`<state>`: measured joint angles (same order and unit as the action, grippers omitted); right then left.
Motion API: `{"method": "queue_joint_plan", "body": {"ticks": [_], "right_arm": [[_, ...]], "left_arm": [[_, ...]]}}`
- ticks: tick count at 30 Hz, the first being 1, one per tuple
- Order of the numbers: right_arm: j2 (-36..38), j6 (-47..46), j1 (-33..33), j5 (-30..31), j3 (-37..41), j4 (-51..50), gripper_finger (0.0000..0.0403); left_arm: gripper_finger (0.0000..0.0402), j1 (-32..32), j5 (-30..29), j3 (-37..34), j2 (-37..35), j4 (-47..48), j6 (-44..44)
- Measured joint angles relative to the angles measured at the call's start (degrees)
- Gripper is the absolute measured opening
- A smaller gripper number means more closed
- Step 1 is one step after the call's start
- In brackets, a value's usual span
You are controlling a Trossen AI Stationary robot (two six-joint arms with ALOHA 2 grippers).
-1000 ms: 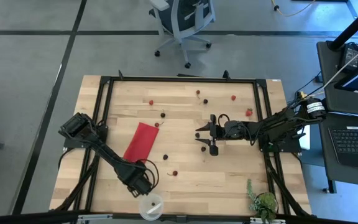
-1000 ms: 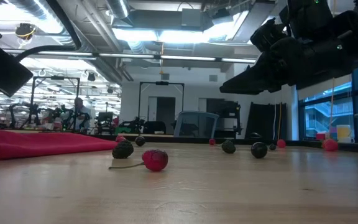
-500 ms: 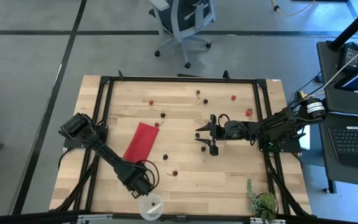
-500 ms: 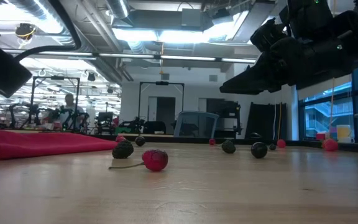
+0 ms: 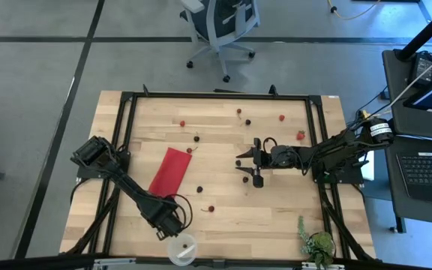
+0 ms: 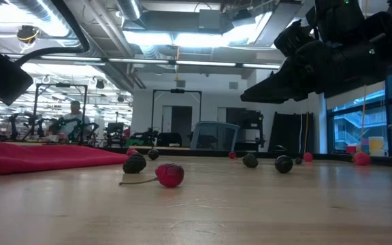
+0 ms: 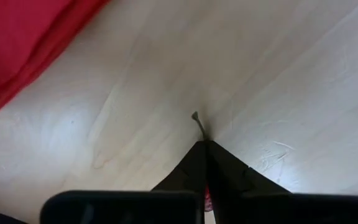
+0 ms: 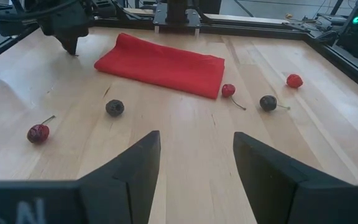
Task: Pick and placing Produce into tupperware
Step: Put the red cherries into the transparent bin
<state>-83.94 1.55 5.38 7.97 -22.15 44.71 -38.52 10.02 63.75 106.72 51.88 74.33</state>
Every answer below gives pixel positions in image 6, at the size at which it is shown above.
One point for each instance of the large window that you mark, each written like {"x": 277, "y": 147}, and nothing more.
{"x": 352, "y": 129}

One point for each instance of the small dark blueberry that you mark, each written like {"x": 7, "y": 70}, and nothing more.
{"x": 298, "y": 161}

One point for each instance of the blackberry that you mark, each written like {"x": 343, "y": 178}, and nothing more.
{"x": 134, "y": 164}
{"x": 250, "y": 160}

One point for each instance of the long ceiling light strip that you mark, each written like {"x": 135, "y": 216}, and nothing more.
{"x": 203, "y": 63}

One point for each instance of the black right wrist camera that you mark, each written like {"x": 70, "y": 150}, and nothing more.
{"x": 294, "y": 37}

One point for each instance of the black camera rig frame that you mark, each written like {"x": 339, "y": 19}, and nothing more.
{"x": 61, "y": 85}
{"x": 177, "y": 90}

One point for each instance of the red cherry with stem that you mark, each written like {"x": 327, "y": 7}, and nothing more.
{"x": 169, "y": 175}
{"x": 232, "y": 155}
{"x": 131, "y": 151}

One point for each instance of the dark cherry with stem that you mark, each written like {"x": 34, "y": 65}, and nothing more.
{"x": 283, "y": 164}
{"x": 153, "y": 154}

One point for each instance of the black upright panels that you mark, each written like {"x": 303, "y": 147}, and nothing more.
{"x": 286, "y": 131}

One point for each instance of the yellow cup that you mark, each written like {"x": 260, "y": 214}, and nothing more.
{"x": 376, "y": 144}

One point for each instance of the black ceiling camera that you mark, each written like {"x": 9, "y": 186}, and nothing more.
{"x": 27, "y": 33}

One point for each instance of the black equipment cart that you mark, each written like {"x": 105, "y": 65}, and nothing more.
{"x": 250, "y": 124}

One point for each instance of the grey ceiling vent box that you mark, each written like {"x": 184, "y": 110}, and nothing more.
{"x": 209, "y": 18}

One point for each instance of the red folded cloth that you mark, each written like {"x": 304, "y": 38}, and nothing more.
{"x": 46, "y": 158}

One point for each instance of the red raspberry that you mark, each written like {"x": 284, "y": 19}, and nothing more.
{"x": 308, "y": 157}

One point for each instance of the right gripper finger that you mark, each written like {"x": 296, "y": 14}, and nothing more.
{"x": 281, "y": 90}

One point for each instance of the red strawberry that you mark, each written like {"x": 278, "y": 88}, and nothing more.
{"x": 361, "y": 159}

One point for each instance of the person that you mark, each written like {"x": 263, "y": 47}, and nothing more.
{"x": 75, "y": 120}

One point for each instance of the white grey office chair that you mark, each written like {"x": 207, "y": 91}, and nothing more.
{"x": 213, "y": 136}

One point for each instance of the pink box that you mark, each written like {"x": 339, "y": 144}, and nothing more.
{"x": 351, "y": 149}

